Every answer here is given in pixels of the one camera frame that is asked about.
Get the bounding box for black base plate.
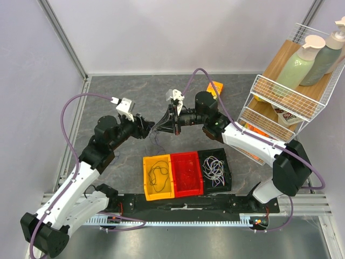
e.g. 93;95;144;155
108;193;280;214

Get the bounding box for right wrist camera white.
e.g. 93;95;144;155
165;89;184;115

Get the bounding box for dark green pump bottle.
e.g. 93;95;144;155
299;30;345;87

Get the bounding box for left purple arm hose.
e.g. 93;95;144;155
29;93;148;258

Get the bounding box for white cable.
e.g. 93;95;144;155
201;155;226;188

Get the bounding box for yellow plastic bin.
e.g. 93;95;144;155
143;154;175;201

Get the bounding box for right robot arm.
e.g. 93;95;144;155
154;90;312;213

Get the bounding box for light green pump bottle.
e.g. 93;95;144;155
272;35;326;97

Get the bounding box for grey cable duct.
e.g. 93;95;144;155
84;214;267;227

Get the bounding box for brown snack packet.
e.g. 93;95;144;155
271;104;303;127

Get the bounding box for black plastic bin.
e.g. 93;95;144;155
197;148;232;194

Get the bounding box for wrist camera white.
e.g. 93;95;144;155
165;89;184;115
111;97;135;122

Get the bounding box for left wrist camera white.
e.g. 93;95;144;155
111;97;135;122

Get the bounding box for white wire shelf rack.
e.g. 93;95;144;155
225;23;345;166

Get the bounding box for orange snack packets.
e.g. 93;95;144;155
241;122;273;165

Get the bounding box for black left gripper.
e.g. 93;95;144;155
109;112;155;150

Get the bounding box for aluminium corner post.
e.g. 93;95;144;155
37;0;88;81

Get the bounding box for red plastic bin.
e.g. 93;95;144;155
170;151;204;198

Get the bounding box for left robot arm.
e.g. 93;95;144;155
20;114;155;258

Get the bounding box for orange green carton box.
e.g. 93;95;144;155
206;81;224;99

